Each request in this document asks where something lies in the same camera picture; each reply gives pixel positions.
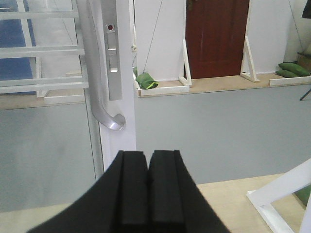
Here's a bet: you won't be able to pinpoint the white sliding glass door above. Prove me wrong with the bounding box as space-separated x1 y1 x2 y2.
0 0 136 212

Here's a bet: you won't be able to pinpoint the green sandbag with strap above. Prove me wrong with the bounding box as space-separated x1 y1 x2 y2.
136 72 159 90

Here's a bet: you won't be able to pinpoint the brown wooden door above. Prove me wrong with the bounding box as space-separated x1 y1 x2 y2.
186 0 249 79

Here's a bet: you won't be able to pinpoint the white triangular wooden brace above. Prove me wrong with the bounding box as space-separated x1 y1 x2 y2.
240 0 260 83

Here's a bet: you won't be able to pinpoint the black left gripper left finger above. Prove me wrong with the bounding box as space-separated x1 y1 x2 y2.
29 150 148 233

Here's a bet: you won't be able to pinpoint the blue door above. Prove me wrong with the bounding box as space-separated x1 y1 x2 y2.
0 0 36 82

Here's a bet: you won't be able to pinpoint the grey metal door handle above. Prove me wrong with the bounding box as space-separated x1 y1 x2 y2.
77 0 126 131

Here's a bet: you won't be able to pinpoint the silver door lock plate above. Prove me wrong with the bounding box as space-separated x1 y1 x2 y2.
100 0 122 100

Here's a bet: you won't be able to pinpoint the green sandbags at right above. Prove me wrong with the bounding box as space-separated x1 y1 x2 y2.
276 63 311 78

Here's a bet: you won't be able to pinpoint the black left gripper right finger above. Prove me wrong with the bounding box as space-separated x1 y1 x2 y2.
148 150 229 233

